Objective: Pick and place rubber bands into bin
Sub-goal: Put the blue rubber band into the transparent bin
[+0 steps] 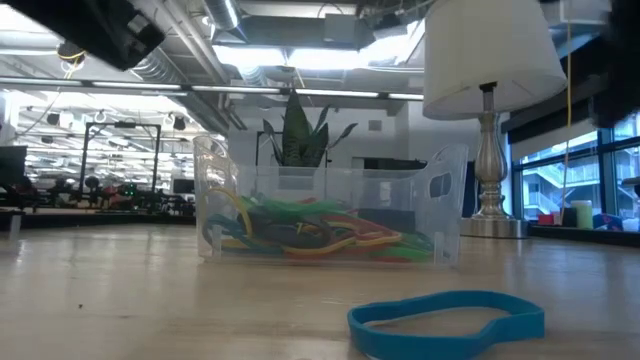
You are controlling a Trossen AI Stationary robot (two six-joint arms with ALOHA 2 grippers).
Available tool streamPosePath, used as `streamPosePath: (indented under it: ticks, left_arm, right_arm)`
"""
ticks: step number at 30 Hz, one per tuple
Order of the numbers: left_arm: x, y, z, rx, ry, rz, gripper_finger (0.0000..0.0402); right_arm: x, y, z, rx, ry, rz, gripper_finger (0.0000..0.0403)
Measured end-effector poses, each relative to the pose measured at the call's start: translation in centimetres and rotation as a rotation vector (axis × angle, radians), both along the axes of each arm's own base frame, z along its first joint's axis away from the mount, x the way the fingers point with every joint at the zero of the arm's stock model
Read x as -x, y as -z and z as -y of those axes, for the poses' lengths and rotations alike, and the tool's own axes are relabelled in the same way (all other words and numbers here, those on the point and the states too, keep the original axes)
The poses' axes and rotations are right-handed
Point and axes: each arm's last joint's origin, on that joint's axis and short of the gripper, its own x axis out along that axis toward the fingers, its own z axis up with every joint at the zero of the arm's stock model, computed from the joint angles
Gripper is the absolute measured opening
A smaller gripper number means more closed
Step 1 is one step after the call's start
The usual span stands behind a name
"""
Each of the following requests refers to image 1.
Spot distant robot workbench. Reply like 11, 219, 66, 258
0, 174, 196, 216

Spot clear plastic bin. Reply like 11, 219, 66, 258
192, 134, 470, 269

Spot green rubber band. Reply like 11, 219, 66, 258
369, 231, 435, 265
251, 193, 352, 222

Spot white plant pot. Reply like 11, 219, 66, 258
278, 166, 325, 191

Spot blue rubber band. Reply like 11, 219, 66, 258
201, 213, 287, 254
347, 289, 546, 360

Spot long ceiling light strip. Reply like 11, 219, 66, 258
0, 74, 426, 102

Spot grey ceiling box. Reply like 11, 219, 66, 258
323, 12, 357, 44

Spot silver ceiling duct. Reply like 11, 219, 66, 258
199, 0, 250, 45

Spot green roll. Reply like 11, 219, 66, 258
569, 199, 595, 231

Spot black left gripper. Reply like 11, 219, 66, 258
3, 0, 166, 71

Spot silver lamp base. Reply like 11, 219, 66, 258
459, 82, 530, 240

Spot blue container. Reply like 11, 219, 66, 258
593, 212, 625, 233

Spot white lamp shade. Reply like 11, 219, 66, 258
422, 0, 569, 122

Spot green snake plant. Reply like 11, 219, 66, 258
263, 89, 359, 169

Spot yellow hanging cable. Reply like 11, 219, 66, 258
561, 22, 575, 211

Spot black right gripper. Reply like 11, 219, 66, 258
592, 0, 640, 129

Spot black monitor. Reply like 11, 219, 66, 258
0, 144, 29, 186

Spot black background rig frame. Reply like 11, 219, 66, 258
78, 121, 163, 195

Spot black yellow ceiling reel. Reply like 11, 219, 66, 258
55, 40, 90, 69

